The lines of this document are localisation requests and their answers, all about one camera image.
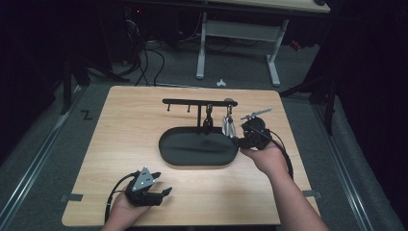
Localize metal floor rail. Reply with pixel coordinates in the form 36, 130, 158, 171
312, 102, 375, 231
0, 86, 85, 223

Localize black floor cables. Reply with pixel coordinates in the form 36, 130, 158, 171
134, 39, 166, 88

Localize white-framed desk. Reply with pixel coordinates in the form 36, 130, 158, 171
126, 0, 331, 88

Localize black stand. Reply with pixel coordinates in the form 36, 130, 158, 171
278, 62, 339, 137
60, 56, 130, 116

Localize black key rack with tray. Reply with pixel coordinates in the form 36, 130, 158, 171
158, 97, 241, 167

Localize person's right hand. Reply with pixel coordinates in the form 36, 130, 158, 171
240, 141, 290, 177

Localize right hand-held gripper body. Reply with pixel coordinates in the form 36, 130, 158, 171
240, 107, 274, 150

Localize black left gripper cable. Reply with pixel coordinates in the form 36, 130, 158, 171
103, 171, 138, 224

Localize grey tape patch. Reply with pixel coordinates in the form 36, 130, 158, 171
302, 189, 322, 199
60, 192, 84, 203

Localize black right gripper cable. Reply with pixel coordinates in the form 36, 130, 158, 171
253, 123, 295, 181

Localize person's left hand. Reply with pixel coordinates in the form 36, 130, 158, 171
100, 192, 152, 231

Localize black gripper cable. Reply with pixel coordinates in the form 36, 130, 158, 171
253, 123, 295, 181
103, 171, 138, 224

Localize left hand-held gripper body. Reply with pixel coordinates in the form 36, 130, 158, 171
124, 166, 164, 207

